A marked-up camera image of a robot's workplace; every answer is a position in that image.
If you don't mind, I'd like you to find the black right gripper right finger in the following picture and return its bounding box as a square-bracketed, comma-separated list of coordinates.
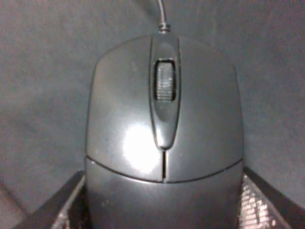
[236, 167, 305, 229]

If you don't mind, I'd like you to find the black computer mouse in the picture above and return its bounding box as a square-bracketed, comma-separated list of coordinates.
[85, 33, 243, 229]

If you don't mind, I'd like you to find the black mouse cable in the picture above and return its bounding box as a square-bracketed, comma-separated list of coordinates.
[156, 0, 171, 34]

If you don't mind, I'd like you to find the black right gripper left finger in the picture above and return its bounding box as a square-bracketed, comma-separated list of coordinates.
[19, 171, 89, 229]

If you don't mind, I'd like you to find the black tablecloth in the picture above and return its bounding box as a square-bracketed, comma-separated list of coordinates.
[0, 0, 305, 229]

